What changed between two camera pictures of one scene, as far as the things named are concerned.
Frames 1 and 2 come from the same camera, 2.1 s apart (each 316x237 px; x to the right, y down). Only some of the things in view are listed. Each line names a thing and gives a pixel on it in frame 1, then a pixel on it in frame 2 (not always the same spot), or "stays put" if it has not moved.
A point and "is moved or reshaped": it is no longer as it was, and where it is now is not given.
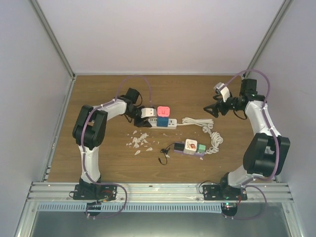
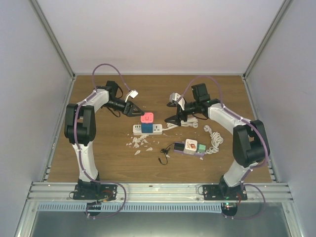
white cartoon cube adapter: x=190 y=146 stays put
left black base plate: x=95 y=192 stays put
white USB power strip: x=172 y=124 is moved or reshaped
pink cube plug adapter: x=163 y=111 is moved or reshaped
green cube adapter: x=201 y=148 stays put
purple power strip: x=196 y=153 stays put
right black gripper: x=215 y=107 to x=176 y=117
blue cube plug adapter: x=162 y=121 to x=147 y=128
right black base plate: x=218 y=192 stays put
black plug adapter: x=178 y=146 stays put
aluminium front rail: x=158 y=192 stays put
